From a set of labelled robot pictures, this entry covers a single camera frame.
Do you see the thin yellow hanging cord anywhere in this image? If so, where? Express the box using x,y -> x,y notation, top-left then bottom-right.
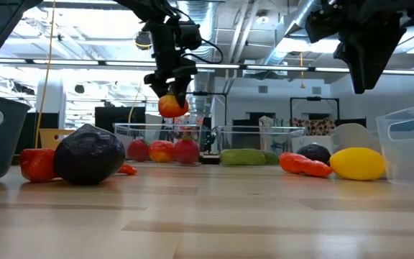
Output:
127,71 -> 145,123

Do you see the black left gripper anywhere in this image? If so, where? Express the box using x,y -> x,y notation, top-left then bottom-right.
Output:
144,19 -> 198,108

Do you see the dark green cucumber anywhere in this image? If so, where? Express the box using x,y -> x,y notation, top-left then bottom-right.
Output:
263,150 -> 280,166

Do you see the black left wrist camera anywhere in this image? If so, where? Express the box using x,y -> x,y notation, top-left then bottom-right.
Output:
176,21 -> 203,51

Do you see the yellow hanging pendant cord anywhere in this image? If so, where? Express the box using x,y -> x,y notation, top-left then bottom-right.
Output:
298,52 -> 305,89

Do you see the black ceiling cord reel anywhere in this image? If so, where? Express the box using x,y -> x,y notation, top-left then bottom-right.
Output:
134,30 -> 155,51

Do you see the long ceiling light strip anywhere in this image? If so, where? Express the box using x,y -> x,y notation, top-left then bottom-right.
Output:
0,57 -> 414,76

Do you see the frosted grey plastic bin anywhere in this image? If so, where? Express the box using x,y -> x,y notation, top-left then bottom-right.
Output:
331,122 -> 380,154

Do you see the floral patterned cushion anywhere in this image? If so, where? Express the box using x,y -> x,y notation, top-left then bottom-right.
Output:
293,117 -> 337,136

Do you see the yellow plastic basket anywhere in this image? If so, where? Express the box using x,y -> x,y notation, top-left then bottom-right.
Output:
37,128 -> 77,150

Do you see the silver smooth ventilation duct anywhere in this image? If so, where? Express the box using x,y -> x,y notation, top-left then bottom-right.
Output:
264,0 -> 337,66

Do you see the orange tomato with green stem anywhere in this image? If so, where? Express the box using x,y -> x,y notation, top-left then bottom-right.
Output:
157,93 -> 190,119

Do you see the red toy chili pepper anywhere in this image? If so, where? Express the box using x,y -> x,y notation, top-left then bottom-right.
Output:
278,152 -> 334,178

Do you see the yellow power cord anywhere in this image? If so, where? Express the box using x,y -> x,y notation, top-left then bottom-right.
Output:
34,0 -> 56,148

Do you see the black metal stand frame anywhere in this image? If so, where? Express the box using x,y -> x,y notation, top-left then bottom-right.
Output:
290,96 -> 341,122

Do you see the bright red orange tomato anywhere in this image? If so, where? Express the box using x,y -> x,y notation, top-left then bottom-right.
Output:
148,140 -> 176,164

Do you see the yellow lemon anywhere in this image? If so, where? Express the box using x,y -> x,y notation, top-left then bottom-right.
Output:
328,147 -> 387,181

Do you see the dark purple round vegetable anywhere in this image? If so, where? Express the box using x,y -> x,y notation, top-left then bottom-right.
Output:
295,142 -> 332,165
53,123 -> 127,186

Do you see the silver ribbed ventilation duct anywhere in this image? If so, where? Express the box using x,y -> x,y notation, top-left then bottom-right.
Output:
177,0 -> 218,119

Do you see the frosted clear plastic bin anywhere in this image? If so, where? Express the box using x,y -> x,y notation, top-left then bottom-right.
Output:
374,101 -> 414,191

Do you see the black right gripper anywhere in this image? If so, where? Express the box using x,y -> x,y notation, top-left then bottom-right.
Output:
305,0 -> 414,95

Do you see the black flat monitor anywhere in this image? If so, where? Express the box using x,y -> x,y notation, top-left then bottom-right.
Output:
94,106 -> 146,134

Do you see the small red toy pepper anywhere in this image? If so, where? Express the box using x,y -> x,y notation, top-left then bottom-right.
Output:
19,147 -> 139,183

